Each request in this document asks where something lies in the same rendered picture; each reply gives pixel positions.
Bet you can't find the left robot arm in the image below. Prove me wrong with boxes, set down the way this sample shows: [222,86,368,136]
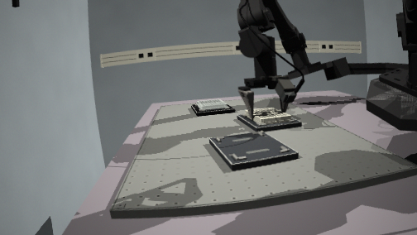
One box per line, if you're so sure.
[379,0,417,98]

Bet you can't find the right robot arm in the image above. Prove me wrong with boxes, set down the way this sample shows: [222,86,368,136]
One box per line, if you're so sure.
[237,0,321,103]

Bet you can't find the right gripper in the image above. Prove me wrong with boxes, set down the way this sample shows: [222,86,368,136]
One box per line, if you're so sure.
[238,57,295,119]

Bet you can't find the white well plate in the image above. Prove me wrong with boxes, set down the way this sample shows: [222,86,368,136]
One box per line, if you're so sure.
[252,108,292,125]

